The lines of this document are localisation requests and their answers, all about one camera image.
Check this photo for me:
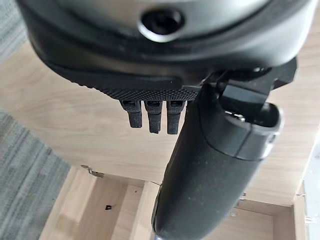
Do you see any white panel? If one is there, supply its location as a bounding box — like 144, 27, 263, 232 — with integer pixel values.
298, 136, 320, 240

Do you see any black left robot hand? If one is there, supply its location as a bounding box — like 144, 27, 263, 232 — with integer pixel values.
14, 0, 320, 240

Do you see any light wood cabinet door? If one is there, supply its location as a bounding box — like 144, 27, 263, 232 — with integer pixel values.
0, 41, 320, 202

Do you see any light wood cabinet body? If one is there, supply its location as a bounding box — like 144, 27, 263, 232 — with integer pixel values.
46, 165, 309, 240

